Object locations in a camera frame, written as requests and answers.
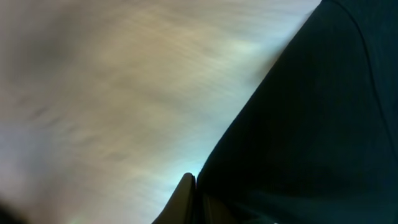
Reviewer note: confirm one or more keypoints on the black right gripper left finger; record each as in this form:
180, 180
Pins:
179, 208

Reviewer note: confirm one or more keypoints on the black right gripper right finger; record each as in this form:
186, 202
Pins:
215, 212

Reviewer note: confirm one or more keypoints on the black t-shirt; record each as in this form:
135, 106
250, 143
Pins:
317, 141

